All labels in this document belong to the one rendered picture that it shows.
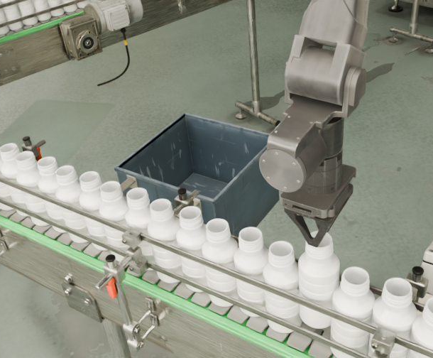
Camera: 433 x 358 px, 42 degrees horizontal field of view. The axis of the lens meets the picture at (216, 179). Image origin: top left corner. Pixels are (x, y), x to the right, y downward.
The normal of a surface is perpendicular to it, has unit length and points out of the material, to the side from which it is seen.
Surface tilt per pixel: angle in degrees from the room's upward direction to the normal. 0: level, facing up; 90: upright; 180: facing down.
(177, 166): 90
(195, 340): 90
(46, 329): 0
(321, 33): 58
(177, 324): 90
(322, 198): 0
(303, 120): 5
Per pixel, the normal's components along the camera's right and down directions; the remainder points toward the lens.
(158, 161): 0.83, 0.26
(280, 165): -0.56, 0.54
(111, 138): -0.10, -0.80
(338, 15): -0.51, 0.04
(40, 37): 0.62, 0.42
